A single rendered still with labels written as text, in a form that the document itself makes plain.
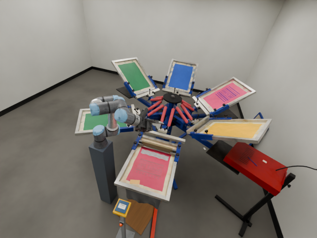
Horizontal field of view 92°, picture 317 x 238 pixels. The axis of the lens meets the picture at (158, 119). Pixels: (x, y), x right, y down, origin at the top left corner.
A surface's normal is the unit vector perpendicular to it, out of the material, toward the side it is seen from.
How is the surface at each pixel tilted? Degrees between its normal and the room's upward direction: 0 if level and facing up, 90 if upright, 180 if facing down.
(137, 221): 0
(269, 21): 90
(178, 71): 32
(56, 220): 0
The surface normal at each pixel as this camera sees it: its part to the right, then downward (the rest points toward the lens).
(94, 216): 0.11, -0.79
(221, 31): -0.25, 0.56
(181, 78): -0.04, -0.37
